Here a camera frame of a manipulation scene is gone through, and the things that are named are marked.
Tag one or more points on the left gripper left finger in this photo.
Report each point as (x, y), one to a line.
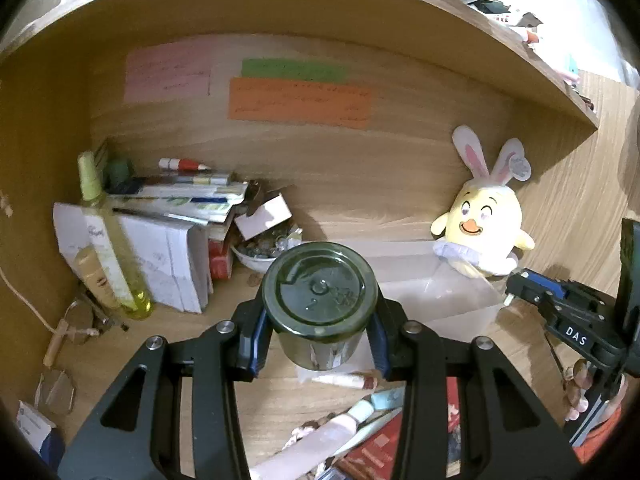
(133, 431)

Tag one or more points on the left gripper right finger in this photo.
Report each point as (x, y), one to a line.
(506, 432)

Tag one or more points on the small white red bottle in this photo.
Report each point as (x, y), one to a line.
(359, 381)

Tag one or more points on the dark green glass jar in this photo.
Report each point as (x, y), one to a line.
(320, 297)

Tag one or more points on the right hand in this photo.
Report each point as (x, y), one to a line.
(577, 380)

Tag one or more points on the round eyeglasses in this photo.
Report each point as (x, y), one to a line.
(56, 390)

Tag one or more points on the clear plastic storage bin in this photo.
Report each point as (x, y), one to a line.
(429, 289)

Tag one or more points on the yellow chick plush toy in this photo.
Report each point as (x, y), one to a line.
(480, 233)

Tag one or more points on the beige cream tube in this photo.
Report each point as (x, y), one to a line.
(94, 278)

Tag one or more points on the stack of books and papers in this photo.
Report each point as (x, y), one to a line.
(171, 253)

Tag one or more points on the white bowl of coins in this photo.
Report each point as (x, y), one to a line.
(261, 251)

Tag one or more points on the small white pink box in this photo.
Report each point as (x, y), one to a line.
(268, 215)

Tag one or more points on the red white glue tube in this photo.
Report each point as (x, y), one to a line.
(182, 164)

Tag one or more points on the pink sticky note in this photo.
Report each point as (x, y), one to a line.
(177, 70)

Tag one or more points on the orange sticky note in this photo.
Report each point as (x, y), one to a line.
(291, 101)

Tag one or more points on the green sticky note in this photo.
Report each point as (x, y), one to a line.
(290, 68)

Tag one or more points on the wooden shelf board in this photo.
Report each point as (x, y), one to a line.
(446, 33)

